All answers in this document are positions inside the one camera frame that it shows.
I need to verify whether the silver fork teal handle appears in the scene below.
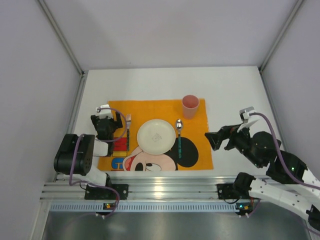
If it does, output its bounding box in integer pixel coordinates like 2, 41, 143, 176
126, 113, 132, 152

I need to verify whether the orange Mickey Mouse placemat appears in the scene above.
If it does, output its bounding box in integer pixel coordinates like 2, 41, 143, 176
97, 99, 214, 172

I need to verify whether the cream round plate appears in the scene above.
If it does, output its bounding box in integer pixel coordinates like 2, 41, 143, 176
136, 119, 176, 155

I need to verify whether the pink plastic cup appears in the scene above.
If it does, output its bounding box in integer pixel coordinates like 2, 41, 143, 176
182, 94, 200, 119

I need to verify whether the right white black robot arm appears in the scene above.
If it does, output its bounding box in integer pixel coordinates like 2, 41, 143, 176
204, 125, 320, 230

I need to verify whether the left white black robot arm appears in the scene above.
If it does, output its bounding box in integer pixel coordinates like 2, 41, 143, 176
53, 109, 126, 189

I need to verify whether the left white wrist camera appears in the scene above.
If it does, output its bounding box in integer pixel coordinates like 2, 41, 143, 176
96, 104, 114, 119

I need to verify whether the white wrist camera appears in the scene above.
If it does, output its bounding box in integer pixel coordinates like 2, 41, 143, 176
237, 106, 259, 133
96, 104, 114, 119

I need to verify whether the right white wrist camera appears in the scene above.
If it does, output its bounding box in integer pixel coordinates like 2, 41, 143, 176
237, 106, 259, 133

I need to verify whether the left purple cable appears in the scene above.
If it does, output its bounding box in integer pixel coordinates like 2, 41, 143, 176
68, 106, 128, 218

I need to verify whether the purple cable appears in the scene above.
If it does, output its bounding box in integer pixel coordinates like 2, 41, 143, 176
246, 111, 320, 237
68, 106, 128, 218

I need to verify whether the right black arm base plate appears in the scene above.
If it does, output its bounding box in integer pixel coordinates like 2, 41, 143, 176
217, 183, 259, 204

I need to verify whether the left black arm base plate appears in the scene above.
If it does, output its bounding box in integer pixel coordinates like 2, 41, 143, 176
84, 184, 129, 200

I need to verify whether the aluminium mounting rail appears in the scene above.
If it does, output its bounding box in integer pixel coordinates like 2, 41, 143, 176
40, 176, 235, 202

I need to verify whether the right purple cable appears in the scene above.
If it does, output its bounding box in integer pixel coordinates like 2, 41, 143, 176
246, 111, 320, 237

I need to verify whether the slotted grey cable duct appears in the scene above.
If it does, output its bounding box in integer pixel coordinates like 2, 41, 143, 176
50, 201, 251, 213

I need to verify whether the left aluminium frame post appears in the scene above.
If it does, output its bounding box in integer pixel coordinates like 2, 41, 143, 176
36, 0, 85, 134

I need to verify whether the aluminium frame post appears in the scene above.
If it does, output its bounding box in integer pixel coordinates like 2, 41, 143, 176
258, 0, 306, 75
36, 0, 85, 134

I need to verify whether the right aluminium frame post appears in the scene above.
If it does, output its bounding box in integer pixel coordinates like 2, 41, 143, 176
258, 0, 306, 75

